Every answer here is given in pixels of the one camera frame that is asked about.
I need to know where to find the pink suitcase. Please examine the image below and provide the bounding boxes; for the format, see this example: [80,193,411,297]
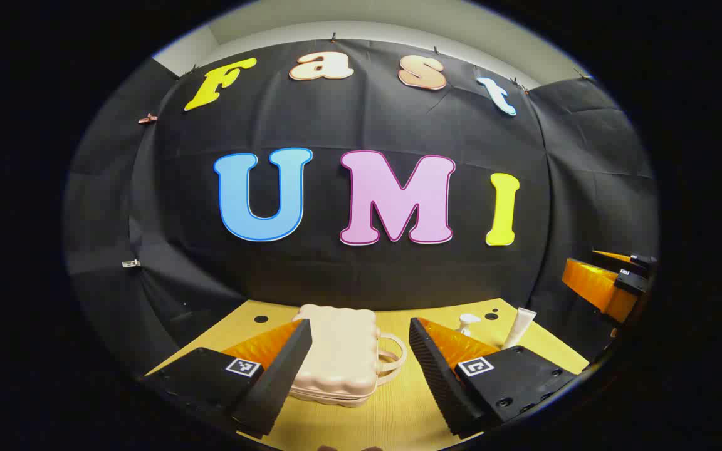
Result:
[290,304,407,408]

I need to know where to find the white squeeze tube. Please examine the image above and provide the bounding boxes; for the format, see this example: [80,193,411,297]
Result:
[501,307,537,350]

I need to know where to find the black backdrop cloth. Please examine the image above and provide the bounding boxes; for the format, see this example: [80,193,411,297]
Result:
[63,39,659,376]

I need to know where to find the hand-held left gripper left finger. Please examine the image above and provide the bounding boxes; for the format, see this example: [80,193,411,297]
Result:
[142,318,313,439]

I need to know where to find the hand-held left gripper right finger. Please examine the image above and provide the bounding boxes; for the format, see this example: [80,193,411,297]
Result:
[409,316,578,438]

